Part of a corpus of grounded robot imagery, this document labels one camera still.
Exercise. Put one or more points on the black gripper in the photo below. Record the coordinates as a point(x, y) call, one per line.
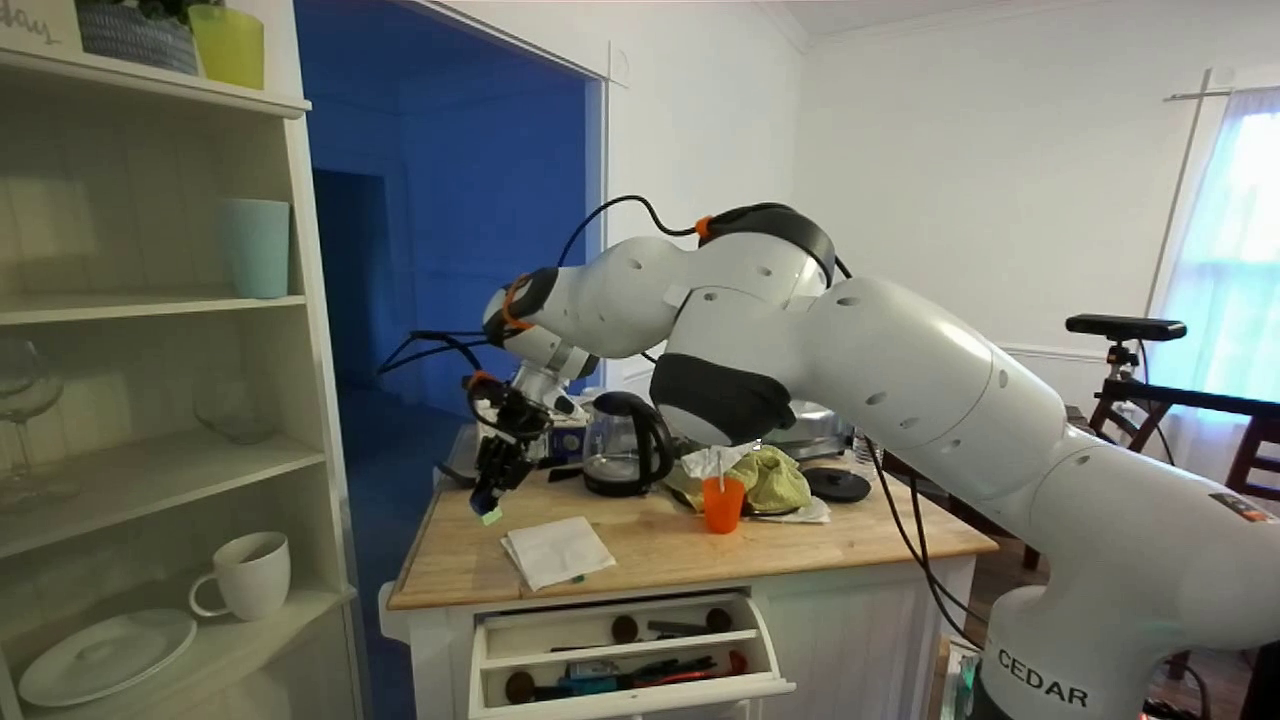
point(513, 412)

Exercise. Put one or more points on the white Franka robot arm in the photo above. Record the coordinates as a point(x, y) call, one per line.
point(935, 403)

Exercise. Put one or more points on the white cloth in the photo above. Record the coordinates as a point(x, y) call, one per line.
point(557, 553)

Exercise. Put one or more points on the black electric kettle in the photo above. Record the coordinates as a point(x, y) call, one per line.
point(626, 447)

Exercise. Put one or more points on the white rag under towel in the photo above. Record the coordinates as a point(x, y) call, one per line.
point(701, 471)

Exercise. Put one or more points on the white tilt-out drawer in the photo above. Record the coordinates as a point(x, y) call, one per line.
point(626, 657)

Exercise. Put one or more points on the orange plastic cup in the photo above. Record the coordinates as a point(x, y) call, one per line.
point(723, 504)

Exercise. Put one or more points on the white ceramic mug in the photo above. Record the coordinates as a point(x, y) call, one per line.
point(249, 579)

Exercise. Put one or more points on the clear glass bowl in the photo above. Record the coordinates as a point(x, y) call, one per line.
point(233, 409)

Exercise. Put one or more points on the yellow-green towel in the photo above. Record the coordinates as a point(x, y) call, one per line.
point(778, 483)

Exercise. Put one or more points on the pale teal cup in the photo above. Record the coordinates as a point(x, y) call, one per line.
point(258, 246)

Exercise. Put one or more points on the white open shelf unit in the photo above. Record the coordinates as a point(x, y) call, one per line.
point(147, 441)

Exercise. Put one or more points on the white island with wooden top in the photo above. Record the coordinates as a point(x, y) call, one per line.
point(853, 602)

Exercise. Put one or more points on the white ceramic plate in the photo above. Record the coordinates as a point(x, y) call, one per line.
point(105, 657)

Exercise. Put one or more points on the clear wine glass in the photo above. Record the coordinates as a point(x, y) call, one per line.
point(25, 403)

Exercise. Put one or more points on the yellow-green pot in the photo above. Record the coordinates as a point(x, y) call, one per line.
point(229, 44)

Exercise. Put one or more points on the potted green plant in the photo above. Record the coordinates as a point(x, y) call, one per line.
point(135, 35)

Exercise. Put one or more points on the black bicycle saddle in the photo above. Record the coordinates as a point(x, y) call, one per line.
point(1127, 325)

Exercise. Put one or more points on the white sign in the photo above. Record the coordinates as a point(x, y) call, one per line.
point(35, 23)

